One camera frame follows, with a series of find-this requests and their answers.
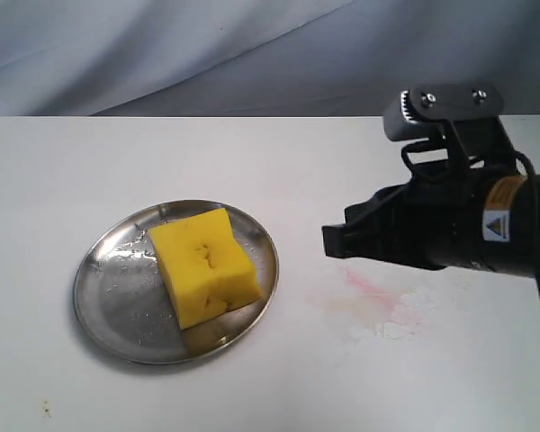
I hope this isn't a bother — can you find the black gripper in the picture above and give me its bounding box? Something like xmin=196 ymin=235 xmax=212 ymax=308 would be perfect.
xmin=321 ymin=165 xmax=531 ymax=275

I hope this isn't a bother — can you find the yellow sponge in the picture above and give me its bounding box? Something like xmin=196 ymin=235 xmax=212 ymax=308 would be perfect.
xmin=148 ymin=208 xmax=262 ymax=329

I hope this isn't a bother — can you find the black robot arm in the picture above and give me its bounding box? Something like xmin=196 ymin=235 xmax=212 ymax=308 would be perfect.
xmin=322 ymin=167 xmax=540 ymax=277

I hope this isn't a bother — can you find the round steel plate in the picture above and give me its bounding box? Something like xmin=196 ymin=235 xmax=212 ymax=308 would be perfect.
xmin=73 ymin=200 xmax=279 ymax=365

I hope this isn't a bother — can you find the white backdrop cloth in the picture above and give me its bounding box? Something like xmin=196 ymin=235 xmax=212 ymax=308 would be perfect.
xmin=0 ymin=1 xmax=540 ymax=116

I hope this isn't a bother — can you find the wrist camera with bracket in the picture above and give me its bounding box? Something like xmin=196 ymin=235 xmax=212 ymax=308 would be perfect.
xmin=382 ymin=82 xmax=517 ymax=184

